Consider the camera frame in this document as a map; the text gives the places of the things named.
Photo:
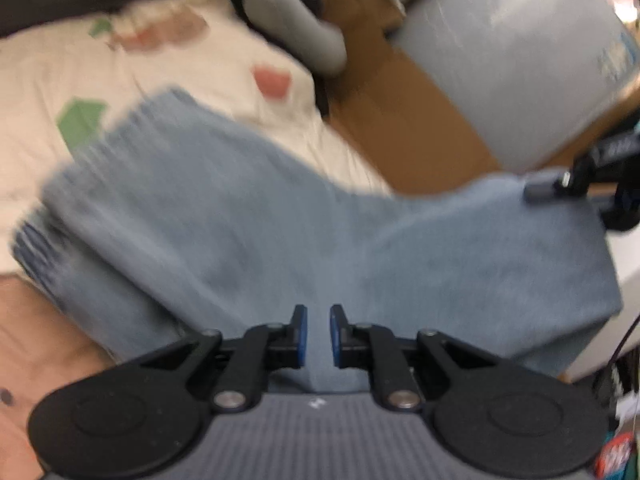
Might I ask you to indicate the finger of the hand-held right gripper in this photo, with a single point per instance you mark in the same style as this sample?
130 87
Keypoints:
625 210
550 186

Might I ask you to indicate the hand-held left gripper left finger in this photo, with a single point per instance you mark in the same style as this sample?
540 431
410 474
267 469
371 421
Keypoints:
302 335

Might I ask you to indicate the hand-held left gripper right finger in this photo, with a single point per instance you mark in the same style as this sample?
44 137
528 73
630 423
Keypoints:
335 335

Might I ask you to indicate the light blue denim pants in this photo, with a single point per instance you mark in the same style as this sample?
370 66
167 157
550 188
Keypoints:
300 235

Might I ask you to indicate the flattened brown cardboard box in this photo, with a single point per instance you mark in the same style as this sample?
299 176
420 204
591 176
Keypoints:
410 120

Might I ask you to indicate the cream bear printed bedsheet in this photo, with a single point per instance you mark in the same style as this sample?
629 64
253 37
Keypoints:
150 60

